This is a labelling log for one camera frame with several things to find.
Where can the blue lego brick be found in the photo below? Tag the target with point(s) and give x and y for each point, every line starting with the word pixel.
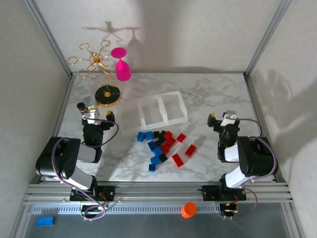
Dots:
pixel 157 151
pixel 151 145
pixel 149 135
pixel 155 160
pixel 140 136
pixel 152 167

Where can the blue sponge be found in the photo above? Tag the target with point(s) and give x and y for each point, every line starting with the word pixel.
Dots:
pixel 45 221

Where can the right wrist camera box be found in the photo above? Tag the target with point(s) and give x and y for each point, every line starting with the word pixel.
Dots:
pixel 229 117

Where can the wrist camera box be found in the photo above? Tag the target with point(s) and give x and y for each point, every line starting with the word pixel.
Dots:
pixel 229 117
pixel 91 116

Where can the aluminium front rail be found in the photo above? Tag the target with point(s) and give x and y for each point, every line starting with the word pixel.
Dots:
pixel 153 192

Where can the aluminium frame post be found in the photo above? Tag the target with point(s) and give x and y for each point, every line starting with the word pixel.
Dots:
pixel 267 37
pixel 47 34

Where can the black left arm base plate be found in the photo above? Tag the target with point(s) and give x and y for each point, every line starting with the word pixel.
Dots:
pixel 109 192

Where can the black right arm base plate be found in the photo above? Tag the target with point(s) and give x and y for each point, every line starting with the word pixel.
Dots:
pixel 210 193

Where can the orange plastic cup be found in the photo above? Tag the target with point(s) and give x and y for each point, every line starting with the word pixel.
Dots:
pixel 189 210

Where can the clear plastic bin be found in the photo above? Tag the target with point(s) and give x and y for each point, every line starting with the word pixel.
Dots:
pixel 131 119
pixel 173 106
pixel 151 111

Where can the red lego brick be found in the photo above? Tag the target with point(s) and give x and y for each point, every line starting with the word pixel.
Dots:
pixel 190 150
pixel 171 143
pixel 181 137
pixel 164 149
pixel 178 160
pixel 168 135

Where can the black lego brick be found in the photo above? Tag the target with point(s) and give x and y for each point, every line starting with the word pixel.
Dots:
pixel 156 134
pixel 162 138
pixel 163 158

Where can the pink wine glass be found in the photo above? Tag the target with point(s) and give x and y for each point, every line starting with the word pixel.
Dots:
pixel 121 70

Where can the silver-lid gold tin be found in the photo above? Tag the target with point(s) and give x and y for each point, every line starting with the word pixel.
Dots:
pixel 89 101

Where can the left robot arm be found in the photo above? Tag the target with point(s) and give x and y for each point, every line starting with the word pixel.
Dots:
pixel 57 158

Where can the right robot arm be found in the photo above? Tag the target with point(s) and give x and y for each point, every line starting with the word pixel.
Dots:
pixel 257 158

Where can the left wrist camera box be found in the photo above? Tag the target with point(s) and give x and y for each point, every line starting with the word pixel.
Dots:
pixel 91 116

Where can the small black-lid jar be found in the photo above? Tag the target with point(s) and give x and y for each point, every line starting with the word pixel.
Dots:
pixel 81 107

